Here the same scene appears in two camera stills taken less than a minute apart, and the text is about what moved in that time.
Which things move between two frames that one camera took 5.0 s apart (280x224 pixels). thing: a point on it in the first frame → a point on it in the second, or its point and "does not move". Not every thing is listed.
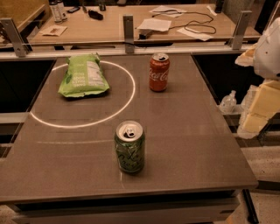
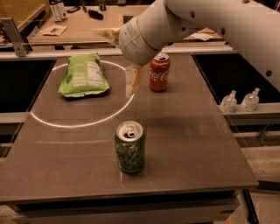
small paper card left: x=53 y=30 does not move
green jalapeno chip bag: x=83 y=76 does not move
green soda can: x=129 y=141 does not move
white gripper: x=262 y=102 → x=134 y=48
